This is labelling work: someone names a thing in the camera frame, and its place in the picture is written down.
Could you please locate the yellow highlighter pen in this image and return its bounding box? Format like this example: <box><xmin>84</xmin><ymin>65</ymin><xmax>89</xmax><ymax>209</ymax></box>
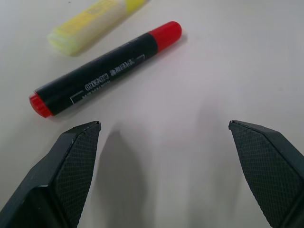
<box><xmin>47</xmin><ymin>0</ymin><xmax>151</xmax><ymax>56</ymax></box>

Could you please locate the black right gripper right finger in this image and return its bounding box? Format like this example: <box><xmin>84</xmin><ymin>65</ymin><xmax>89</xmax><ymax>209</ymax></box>
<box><xmin>228</xmin><ymin>120</ymin><xmax>304</xmax><ymax>228</ymax></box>

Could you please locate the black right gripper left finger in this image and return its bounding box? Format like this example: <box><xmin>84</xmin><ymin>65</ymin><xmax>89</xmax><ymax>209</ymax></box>
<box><xmin>0</xmin><ymin>121</ymin><xmax>102</xmax><ymax>228</ymax></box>

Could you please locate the black marker with red cap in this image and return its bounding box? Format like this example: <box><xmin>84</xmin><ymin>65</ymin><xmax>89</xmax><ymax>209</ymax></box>
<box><xmin>28</xmin><ymin>21</ymin><xmax>183</xmax><ymax>118</ymax></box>

